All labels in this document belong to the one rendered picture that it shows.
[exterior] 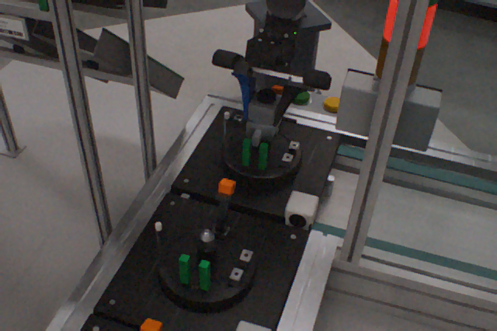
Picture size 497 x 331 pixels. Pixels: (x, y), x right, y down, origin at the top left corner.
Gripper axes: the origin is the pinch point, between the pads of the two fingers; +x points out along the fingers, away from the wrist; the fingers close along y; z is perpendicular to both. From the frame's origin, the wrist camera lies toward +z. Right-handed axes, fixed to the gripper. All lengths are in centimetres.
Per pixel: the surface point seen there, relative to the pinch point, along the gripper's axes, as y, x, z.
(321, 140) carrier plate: 8.7, 4.9, -14.9
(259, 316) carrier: 9.5, 27.4, 17.5
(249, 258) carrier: 5.8, 21.0, 14.3
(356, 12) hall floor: -15, -63, -283
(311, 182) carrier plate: 9.6, 11.6, -5.2
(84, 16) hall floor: -173, -21, -223
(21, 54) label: -43.3, 1.1, 4.2
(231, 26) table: -28, -17, -66
